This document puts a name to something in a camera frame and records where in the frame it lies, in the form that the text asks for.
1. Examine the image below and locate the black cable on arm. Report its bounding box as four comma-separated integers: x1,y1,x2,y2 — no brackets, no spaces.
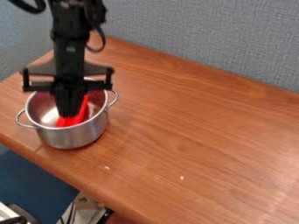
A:
85,27,108,53

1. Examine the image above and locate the stainless steel pot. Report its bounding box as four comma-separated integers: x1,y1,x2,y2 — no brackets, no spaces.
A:
14,90,119,150

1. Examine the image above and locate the red rectangular block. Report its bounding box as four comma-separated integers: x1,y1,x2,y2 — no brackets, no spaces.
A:
56,94,89,128

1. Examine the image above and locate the metal table leg frame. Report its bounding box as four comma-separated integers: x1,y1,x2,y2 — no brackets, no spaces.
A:
57,192,113,224

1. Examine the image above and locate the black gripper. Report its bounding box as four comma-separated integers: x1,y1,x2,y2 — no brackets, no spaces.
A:
20,38,115,117

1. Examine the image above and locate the white object at corner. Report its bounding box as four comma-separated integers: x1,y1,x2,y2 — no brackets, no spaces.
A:
0,202,26,224

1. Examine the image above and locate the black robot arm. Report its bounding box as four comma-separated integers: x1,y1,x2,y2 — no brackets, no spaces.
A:
6,0,115,117

